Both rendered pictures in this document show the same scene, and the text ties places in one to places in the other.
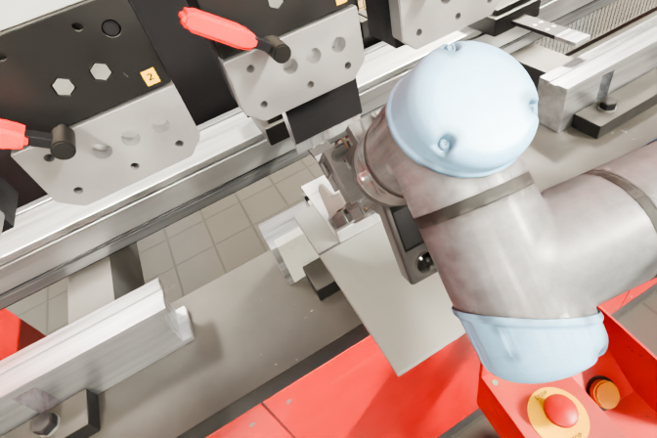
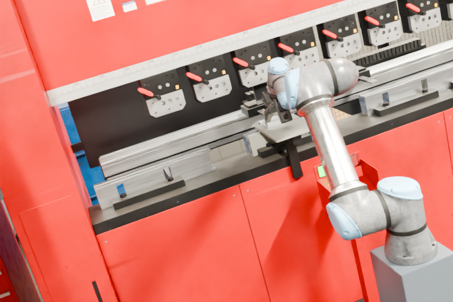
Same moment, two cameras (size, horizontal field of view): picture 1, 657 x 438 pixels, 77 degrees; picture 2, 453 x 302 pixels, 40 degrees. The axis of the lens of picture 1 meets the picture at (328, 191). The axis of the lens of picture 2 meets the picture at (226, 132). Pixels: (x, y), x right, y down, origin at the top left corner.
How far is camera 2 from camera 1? 2.12 m
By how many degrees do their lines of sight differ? 27
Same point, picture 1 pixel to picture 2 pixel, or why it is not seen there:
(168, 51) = not seen: hidden behind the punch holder
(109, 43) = (218, 64)
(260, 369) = (239, 170)
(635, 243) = not seen: hidden behind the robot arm
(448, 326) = (292, 133)
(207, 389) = (221, 176)
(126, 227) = (189, 147)
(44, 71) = (205, 69)
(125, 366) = (193, 171)
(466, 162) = (275, 71)
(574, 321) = not seen: hidden behind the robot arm
